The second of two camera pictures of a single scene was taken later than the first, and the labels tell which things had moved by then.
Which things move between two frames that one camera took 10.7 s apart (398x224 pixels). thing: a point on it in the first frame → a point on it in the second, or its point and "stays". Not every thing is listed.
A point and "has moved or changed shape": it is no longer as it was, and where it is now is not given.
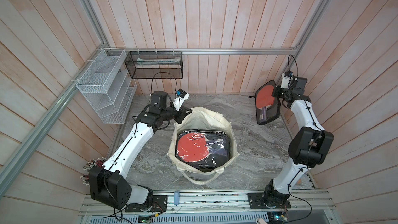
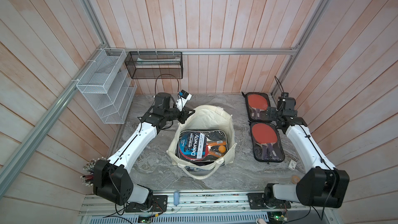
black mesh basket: [155, 65] stays
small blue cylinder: [176, 198] stays
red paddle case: [267, 107] has moved or changed shape
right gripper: [276, 88] → [270, 111]
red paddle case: [203, 149] → [267, 142]
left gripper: [183, 112] stays
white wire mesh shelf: [108, 85] stays
